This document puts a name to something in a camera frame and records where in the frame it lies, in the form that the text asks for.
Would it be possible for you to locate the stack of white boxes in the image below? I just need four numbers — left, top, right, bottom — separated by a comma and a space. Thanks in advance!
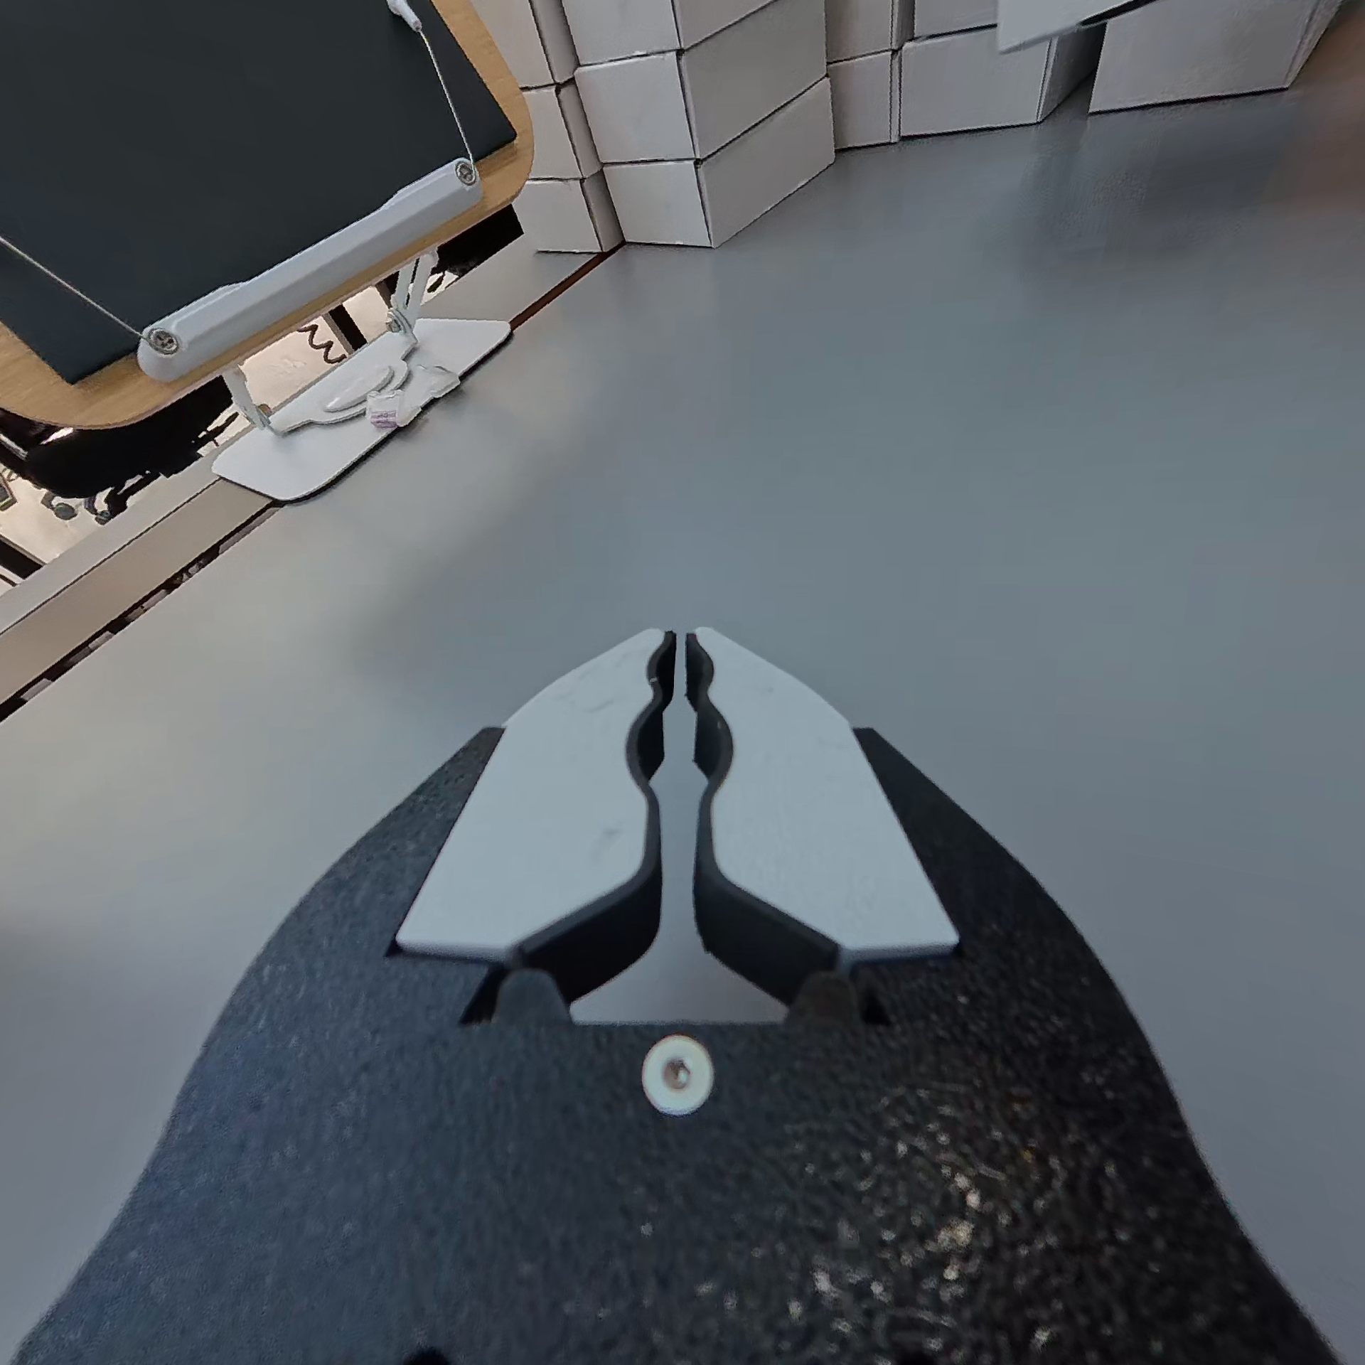
516, 0, 1365, 256

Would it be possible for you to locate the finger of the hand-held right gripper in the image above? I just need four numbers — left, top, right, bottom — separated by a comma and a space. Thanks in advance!
996, 0, 1149, 56

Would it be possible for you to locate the dark tablet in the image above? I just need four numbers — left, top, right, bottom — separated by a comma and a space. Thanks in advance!
0, 0, 519, 386

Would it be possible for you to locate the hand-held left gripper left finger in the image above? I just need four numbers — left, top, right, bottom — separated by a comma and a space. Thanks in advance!
394, 627, 681, 1004

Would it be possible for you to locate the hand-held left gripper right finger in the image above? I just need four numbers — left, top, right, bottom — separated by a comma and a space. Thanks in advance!
686, 626, 963, 1007

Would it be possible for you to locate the black office chair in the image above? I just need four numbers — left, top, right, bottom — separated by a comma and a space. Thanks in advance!
0, 373, 248, 526

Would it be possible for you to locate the wooden book stand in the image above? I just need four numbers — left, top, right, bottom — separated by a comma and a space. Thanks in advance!
0, 0, 535, 499

